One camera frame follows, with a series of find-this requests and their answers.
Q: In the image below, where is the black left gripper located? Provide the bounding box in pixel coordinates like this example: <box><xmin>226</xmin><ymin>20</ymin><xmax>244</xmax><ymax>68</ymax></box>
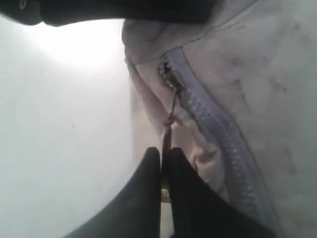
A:
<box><xmin>0</xmin><ymin>0</ymin><xmax>215</xmax><ymax>26</ymax></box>

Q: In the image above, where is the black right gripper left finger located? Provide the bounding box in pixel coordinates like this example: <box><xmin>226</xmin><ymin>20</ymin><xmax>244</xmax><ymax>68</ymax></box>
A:
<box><xmin>67</xmin><ymin>147</ymin><xmax>161</xmax><ymax>238</ymax></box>

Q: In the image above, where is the white canvas duffel bag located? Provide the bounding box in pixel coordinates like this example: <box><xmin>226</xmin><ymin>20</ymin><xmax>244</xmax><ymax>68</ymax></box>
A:
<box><xmin>122</xmin><ymin>0</ymin><xmax>317</xmax><ymax>238</ymax></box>

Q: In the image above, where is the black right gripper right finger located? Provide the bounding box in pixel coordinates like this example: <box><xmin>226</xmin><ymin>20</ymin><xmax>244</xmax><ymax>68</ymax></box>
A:
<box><xmin>168</xmin><ymin>148</ymin><xmax>275</xmax><ymax>238</ymax></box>

